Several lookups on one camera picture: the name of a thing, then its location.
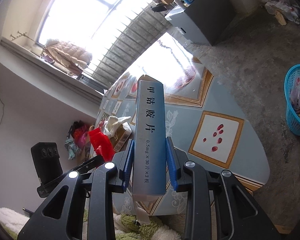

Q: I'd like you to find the blue white medicine box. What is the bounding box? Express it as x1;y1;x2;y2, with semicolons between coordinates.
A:
131;74;167;197

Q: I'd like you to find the red plastic wrapper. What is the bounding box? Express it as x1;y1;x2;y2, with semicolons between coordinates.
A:
88;128;115;162

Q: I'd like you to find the gold tissue pack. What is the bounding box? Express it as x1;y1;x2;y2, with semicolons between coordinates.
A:
102;116;132;152

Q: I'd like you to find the blue plastic trash basket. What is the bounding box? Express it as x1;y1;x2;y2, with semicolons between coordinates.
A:
284;64;300;136

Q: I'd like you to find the green fluffy blanket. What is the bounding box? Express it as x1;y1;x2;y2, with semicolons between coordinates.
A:
82;208;182;240

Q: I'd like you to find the beige puffer jacket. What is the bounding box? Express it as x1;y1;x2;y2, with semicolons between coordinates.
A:
44;39;93;76

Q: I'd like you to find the grey storage cabinet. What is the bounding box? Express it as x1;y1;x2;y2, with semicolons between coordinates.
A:
165;0;236;46

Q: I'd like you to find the black tracking camera box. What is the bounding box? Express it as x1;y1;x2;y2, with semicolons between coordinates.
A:
31;142;63;185

